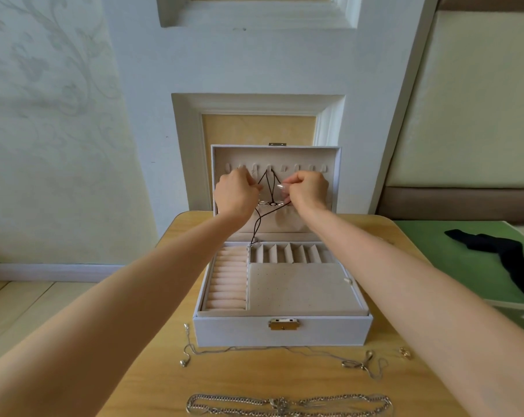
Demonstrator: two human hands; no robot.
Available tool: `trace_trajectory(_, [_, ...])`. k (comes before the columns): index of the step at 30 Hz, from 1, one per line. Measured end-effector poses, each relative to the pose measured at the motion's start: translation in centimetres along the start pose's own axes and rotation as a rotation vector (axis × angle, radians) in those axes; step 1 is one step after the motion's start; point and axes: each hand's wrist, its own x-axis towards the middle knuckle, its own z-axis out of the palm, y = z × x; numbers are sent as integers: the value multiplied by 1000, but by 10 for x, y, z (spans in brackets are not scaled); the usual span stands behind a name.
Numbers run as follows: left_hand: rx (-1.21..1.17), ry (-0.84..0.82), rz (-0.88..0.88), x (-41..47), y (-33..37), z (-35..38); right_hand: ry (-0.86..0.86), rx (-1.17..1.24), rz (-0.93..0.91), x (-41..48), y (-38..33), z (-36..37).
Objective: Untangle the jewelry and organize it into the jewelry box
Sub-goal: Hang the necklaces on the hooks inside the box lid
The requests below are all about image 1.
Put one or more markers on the person's right hand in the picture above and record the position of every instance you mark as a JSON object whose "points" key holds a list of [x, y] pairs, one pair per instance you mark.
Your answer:
{"points": [[308, 191]]}

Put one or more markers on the person's left hand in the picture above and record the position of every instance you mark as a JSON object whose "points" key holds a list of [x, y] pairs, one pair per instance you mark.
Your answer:
{"points": [[239, 195]]}

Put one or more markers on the white jewelry box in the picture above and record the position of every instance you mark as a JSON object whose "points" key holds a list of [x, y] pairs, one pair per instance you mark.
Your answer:
{"points": [[301, 291]]}

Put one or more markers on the small earrings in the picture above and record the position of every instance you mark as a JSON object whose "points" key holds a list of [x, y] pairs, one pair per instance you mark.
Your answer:
{"points": [[405, 351]]}

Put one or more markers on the person's left forearm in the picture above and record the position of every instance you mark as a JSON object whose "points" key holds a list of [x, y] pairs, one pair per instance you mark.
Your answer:
{"points": [[106, 334]]}

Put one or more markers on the person's right forearm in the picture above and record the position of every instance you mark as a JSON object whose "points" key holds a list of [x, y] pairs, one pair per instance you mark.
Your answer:
{"points": [[427, 308]]}

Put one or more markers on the black cloth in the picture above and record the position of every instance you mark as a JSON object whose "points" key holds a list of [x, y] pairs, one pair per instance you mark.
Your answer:
{"points": [[505, 252]]}

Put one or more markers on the beige padded wall panel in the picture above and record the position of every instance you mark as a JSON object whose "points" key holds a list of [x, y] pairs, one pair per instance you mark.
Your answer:
{"points": [[475, 100]]}

